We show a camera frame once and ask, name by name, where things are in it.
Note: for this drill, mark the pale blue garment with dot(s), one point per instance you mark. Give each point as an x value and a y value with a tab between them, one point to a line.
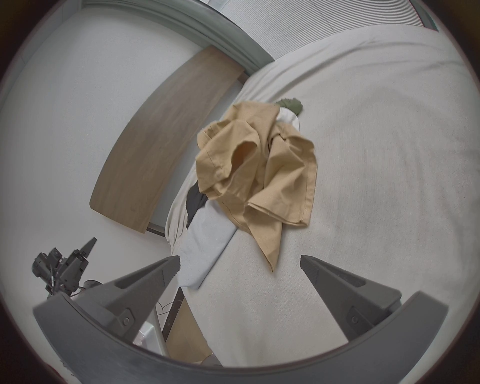
202	247

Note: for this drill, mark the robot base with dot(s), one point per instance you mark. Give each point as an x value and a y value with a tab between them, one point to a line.
150	337

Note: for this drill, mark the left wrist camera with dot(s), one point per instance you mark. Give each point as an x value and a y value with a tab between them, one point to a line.
55	255

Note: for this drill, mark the window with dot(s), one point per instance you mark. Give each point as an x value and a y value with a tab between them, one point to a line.
318	22

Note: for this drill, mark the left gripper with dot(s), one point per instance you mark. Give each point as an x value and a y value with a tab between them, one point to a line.
73	270

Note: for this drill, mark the bed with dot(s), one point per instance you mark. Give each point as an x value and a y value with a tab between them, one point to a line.
375	187

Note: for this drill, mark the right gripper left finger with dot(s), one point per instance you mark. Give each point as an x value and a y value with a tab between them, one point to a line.
142	292

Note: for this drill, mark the tan shorts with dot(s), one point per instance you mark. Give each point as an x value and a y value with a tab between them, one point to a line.
285	168

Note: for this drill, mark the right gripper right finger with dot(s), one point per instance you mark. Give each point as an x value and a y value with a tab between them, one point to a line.
348	300

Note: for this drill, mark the grey-green curtain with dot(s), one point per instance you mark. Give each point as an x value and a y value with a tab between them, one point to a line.
225	41

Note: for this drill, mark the black garment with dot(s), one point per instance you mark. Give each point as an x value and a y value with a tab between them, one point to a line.
195	204

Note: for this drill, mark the green garment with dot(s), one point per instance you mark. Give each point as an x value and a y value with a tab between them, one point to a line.
290	105

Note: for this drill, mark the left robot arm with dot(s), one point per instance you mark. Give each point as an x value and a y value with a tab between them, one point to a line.
40	264

